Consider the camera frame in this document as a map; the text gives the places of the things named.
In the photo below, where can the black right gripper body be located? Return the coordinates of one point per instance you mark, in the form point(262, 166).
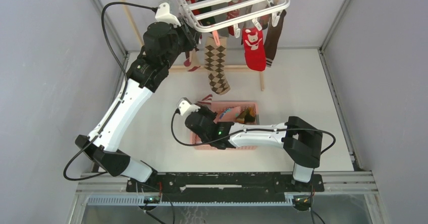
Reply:
point(208, 113)

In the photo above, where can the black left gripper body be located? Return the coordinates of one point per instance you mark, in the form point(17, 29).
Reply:
point(178, 41)

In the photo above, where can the grey ribbed sock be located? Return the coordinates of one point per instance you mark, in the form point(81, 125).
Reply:
point(206, 101)

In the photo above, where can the pink patterned sock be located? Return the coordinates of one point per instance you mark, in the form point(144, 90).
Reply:
point(228, 115)

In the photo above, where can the brown argyle sock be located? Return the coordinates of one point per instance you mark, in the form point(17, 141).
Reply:
point(214, 63)

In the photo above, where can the wooden hanger stand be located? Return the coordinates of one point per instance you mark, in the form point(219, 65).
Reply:
point(200, 31)

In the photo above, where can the dark brown sock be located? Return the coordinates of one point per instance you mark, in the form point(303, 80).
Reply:
point(272, 39)

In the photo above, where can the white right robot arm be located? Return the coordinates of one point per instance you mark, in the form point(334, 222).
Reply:
point(300, 140)

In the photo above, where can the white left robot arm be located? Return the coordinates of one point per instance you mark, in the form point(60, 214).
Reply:
point(102, 144)

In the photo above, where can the white plastic clip hanger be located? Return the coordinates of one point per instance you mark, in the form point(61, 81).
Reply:
point(207, 16)

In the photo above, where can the pink plastic clip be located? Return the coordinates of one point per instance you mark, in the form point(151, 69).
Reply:
point(216, 38)

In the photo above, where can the maroon purple striped sock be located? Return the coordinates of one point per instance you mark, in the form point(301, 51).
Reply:
point(191, 62)

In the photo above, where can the red white patterned sock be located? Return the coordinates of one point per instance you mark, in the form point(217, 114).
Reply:
point(232, 14)

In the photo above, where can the red bear sock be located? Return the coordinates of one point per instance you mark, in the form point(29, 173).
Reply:
point(254, 52)

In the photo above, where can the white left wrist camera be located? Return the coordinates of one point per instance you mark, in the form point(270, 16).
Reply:
point(164, 14)

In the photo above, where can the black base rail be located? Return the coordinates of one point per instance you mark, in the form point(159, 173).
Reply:
point(249, 187)

